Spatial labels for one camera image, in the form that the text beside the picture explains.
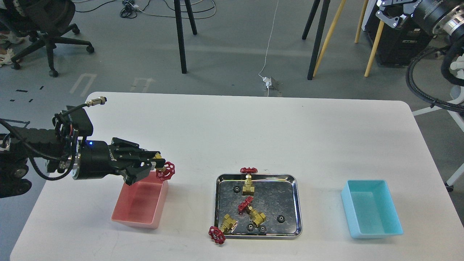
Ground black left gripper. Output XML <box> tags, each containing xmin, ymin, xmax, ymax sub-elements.
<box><xmin>72</xmin><ymin>137</ymin><xmax>166</xmax><ymax>186</ymax></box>

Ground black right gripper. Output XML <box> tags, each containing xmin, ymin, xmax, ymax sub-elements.
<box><xmin>376</xmin><ymin>0</ymin><xmax>463</xmax><ymax>37</ymax></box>

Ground brass valve red handwheel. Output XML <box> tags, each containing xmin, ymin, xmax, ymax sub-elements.
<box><xmin>155</xmin><ymin>161</ymin><xmax>175</xmax><ymax>181</ymax></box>

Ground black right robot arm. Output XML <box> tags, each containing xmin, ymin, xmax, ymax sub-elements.
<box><xmin>376</xmin><ymin>0</ymin><xmax>464</xmax><ymax>113</ymax></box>

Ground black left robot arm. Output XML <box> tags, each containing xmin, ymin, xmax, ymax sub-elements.
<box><xmin>0</xmin><ymin>96</ymin><xmax>175</xmax><ymax>198</ymax></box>

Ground pink plastic box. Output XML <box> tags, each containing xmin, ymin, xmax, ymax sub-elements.
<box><xmin>111</xmin><ymin>171</ymin><xmax>169</xmax><ymax>229</ymax></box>

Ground brass valve top of tray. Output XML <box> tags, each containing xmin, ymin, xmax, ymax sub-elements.
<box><xmin>240</xmin><ymin>167</ymin><xmax>257</xmax><ymax>196</ymax></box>

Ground brass valve of tray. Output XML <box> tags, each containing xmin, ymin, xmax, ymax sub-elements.
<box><xmin>240</xmin><ymin>167</ymin><xmax>257</xmax><ymax>196</ymax></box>
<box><xmin>237</xmin><ymin>196</ymin><xmax>267</xmax><ymax>227</ymax></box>

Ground brass valve bottom left edge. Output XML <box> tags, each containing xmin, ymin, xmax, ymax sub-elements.
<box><xmin>208</xmin><ymin>214</ymin><xmax>238</xmax><ymax>245</ymax></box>

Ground small black gear bottom left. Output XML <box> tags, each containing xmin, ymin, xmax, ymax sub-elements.
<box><xmin>246</xmin><ymin>223</ymin><xmax>255</xmax><ymax>232</ymax></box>

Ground brass valve centre of tray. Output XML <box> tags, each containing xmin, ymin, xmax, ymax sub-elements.
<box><xmin>237</xmin><ymin>196</ymin><xmax>267</xmax><ymax>227</ymax></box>

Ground small black gear bottom middle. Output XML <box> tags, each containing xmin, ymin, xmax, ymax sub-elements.
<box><xmin>258</xmin><ymin>225</ymin><xmax>267</xmax><ymax>236</ymax></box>

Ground small black gear right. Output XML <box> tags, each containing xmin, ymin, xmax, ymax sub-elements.
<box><xmin>276</xmin><ymin>215</ymin><xmax>286</xmax><ymax>223</ymax></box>

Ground blue plastic box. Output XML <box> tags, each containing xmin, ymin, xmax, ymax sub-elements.
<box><xmin>341</xmin><ymin>179</ymin><xmax>404</xmax><ymax>239</ymax></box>

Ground wooden easel legs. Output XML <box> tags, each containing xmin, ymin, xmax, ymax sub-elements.
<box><xmin>309</xmin><ymin>0</ymin><xmax>385</xmax><ymax>78</ymax></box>

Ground black tripod stand right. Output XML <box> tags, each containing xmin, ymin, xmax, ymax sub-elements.
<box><xmin>302</xmin><ymin>0</ymin><xmax>330</xmax><ymax>80</ymax></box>

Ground black tripod stand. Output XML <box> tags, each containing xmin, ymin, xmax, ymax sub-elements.
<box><xmin>302</xmin><ymin>0</ymin><xmax>330</xmax><ymax>80</ymax></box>
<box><xmin>174</xmin><ymin>0</ymin><xmax>198</xmax><ymax>74</ymax></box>

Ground shiny metal tray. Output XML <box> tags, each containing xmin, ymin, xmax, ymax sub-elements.
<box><xmin>214</xmin><ymin>173</ymin><xmax>303</xmax><ymax>239</ymax></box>

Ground black tripod stand left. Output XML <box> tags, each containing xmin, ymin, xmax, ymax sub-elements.
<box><xmin>174</xmin><ymin>0</ymin><xmax>198</xmax><ymax>74</ymax></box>

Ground black office chair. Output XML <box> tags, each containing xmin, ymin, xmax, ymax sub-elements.
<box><xmin>1</xmin><ymin>0</ymin><xmax>94</xmax><ymax>77</ymax></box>

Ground white stand frame right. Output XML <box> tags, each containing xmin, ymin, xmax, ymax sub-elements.
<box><xmin>412</xmin><ymin>54</ymin><xmax>464</xmax><ymax>192</ymax></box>

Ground white charger with cable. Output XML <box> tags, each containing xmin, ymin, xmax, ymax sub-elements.
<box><xmin>258</xmin><ymin>0</ymin><xmax>280</xmax><ymax>96</ymax></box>

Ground black cables on floor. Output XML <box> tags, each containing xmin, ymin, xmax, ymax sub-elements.
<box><xmin>72</xmin><ymin>0</ymin><xmax>216</xmax><ymax>20</ymax></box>

